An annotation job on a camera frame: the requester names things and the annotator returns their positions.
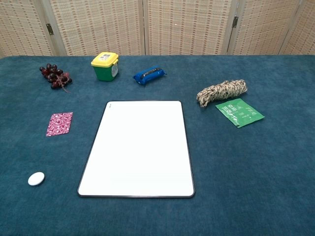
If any white magnetic board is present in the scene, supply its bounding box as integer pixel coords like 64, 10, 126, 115
77, 100, 195, 199

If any blue snack packet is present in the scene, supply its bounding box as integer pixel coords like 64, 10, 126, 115
132, 64, 168, 87

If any green bin with yellow lid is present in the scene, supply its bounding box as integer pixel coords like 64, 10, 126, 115
91, 52, 119, 82

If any green tea sachet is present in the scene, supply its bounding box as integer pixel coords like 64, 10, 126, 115
215, 98, 265, 129

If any woven folding screen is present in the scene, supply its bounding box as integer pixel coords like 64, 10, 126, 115
0, 0, 315, 59

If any blue table cloth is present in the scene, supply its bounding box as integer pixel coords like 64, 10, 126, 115
0, 54, 315, 236

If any dark red grape bunch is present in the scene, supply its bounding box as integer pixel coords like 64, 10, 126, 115
39, 63, 73, 93

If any beige braided rope bundle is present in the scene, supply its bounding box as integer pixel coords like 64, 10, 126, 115
196, 79, 248, 108

